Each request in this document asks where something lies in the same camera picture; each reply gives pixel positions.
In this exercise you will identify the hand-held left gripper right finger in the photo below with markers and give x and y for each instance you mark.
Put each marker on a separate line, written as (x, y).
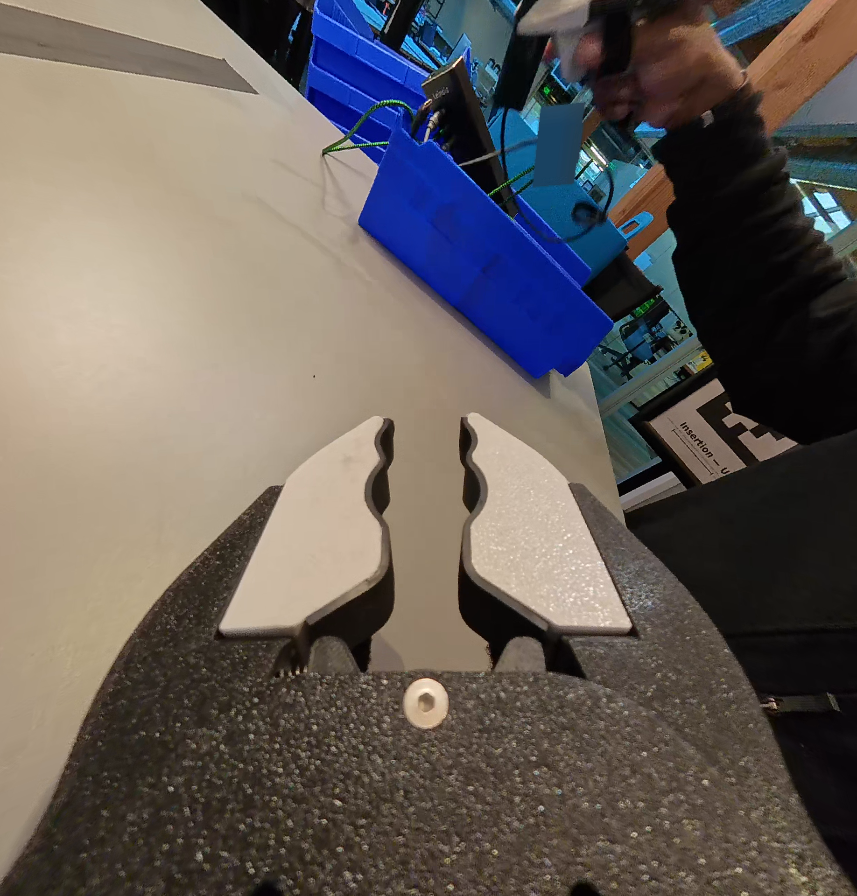
(547, 553)

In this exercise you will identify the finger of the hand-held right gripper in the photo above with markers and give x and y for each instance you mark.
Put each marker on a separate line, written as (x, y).
(554, 15)
(574, 54)

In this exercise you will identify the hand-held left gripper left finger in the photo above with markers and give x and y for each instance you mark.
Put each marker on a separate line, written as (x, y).
(309, 553)

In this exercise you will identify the large black USB hub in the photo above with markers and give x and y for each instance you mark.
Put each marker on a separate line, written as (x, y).
(470, 133)

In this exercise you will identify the blue plastic bin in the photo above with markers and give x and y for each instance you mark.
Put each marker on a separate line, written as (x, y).
(470, 266)
(337, 105)
(344, 42)

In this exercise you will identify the person's right forearm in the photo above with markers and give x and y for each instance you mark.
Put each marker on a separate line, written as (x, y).
(750, 280)

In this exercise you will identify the grey desk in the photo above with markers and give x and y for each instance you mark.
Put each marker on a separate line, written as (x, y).
(155, 280)

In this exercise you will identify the black framed sign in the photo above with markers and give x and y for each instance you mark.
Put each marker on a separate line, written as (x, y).
(715, 434)

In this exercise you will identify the wooden post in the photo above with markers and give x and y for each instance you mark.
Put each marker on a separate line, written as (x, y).
(806, 42)

